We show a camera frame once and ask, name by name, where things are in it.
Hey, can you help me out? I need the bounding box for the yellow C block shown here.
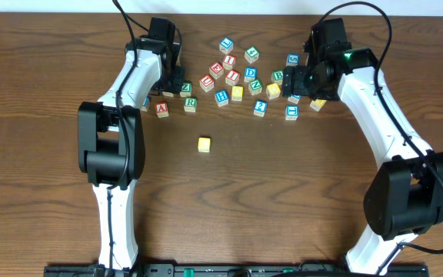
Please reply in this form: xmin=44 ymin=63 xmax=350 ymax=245
xmin=198 ymin=137 xmax=211 ymax=153

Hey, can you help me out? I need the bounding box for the yellow O block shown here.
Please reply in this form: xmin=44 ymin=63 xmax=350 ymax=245
xmin=231 ymin=85 xmax=244 ymax=102

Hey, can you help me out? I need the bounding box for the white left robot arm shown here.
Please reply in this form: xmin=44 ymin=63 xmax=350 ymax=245
xmin=78 ymin=35 xmax=184 ymax=276

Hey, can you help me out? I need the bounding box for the green Z block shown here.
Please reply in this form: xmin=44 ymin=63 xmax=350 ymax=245
xmin=179 ymin=82 xmax=192 ymax=98

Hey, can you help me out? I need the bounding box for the yellow K block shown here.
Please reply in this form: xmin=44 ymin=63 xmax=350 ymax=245
xmin=309 ymin=99 xmax=327 ymax=112

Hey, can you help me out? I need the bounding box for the blue l block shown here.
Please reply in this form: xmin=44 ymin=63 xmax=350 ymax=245
xmin=288 ymin=95 xmax=301 ymax=105
xmin=219 ymin=37 xmax=234 ymax=55

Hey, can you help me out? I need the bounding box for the red U block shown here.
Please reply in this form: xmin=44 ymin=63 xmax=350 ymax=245
xmin=199 ymin=74 xmax=215 ymax=92

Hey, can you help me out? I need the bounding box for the blue 5 block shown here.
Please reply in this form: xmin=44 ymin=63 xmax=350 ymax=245
xmin=286 ymin=53 xmax=300 ymax=66

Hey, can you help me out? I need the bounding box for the green R block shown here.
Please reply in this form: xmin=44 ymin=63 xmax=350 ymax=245
xmin=184 ymin=97 xmax=197 ymax=112

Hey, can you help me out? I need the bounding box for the red A block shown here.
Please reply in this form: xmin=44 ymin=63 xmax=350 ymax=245
xmin=155 ymin=102 xmax=169 ymax=118

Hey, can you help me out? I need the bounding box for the blue P block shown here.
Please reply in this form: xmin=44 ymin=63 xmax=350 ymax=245
xmin=141 ymin=96 xmax=151 ymax=112

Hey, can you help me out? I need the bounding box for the green B block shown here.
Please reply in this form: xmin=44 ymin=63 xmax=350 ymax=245
xmin=271 ymin=70 xmax=284 ymax=85

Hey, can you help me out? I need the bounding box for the red E block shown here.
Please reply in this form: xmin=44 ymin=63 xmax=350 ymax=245
xmin=209 ymin=62 xmax=225 ymax=79

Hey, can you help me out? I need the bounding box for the blue T block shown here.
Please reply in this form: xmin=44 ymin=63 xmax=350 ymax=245
xmin=285 ymin=105 xmax=299 ymax=121

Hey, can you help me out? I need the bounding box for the yellow G block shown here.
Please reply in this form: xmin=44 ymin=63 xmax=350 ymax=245
xmin=266 ymin=83 xmax=281 ymax=99

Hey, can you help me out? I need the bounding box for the blue H block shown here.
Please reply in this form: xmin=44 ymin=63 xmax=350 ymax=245
xmin=215 ymin=89 xmax=229 ymax=107

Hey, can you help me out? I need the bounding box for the red I block upper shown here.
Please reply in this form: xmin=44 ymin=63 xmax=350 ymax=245
xmin=222 ymin=54 xmax=236 ymax=70

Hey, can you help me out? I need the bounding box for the red i block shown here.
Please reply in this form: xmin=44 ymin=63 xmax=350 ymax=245
xmin=222 ymin=54 xmax=236 ymax=70
xmin=225 ymin=69 xmax=240 ymax=86

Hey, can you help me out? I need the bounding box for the red I block lower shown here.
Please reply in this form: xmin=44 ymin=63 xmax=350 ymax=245
xmin=225 ymin=69 xmax=240 ymax=86

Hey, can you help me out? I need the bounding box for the blue L block far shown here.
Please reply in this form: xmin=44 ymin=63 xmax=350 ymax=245
xmin=219 ymin=37 xmax=234 ymax=55

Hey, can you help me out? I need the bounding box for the green N block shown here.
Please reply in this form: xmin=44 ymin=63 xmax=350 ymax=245
xmin=248 ymin=79 xmax=263 ymax=95

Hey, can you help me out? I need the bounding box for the blue 2 block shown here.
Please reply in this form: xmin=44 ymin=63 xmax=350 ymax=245
xmin=253 ymin=100 xmax=268 ymax=117

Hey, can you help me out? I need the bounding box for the blue D block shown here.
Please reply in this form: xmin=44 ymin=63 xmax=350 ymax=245
xmin=244 ymin=67 xmax=257 ymax=82

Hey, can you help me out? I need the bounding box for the green 4 block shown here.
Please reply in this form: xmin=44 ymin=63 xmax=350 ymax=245
xmin=245 ymin=46 xmax=260 ymax=64

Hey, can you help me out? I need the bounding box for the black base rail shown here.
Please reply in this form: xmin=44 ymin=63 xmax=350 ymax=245
xmin=43 ymin=261 xmax=430 ymax=277

